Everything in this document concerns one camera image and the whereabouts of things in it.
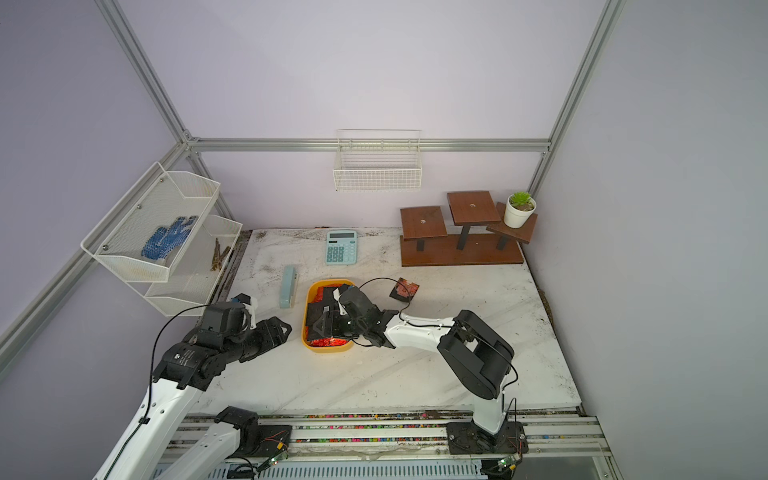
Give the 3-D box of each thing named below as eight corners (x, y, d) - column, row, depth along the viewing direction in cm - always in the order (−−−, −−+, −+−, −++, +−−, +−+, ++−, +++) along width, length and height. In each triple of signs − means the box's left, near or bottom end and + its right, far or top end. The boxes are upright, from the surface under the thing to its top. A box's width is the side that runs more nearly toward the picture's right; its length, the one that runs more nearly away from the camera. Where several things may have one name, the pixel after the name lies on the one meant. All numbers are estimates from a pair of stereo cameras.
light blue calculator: (323, 264, 112) (321, 258, 109) (328, 236, 122) (327, 230, 119) (356, 264, 112) (355, 258, 109) (358, 236, 122) (358, 230, 119)
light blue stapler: (281, 311, 100) (276, 302, 96) (288, 274, 110) (284, 265, 106) (294, 310, 100) (289, 301, 96) (300, 274, 110) (296, 265, 106)
